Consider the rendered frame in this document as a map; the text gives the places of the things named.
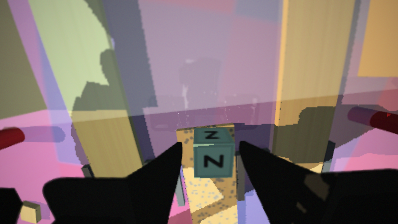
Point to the red cylinder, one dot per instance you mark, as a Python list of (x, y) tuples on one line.
[(385, 121), (10, 137)]

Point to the teal cube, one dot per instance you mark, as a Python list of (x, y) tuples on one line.
[(213, 152)]

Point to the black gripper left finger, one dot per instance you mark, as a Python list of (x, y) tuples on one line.
[(143, 197)]

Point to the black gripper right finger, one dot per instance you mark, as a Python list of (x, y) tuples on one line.
[(293, 194)]

